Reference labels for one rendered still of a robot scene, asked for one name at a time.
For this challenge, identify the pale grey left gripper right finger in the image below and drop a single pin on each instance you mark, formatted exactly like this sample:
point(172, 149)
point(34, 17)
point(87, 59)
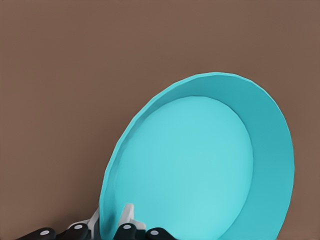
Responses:
point(128, 215)

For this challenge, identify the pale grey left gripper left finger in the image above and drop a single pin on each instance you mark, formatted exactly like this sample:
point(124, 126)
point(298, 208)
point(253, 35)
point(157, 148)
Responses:
point(93, 222)

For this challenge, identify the blue plate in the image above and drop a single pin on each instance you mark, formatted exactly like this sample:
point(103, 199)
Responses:
point(190, 155)

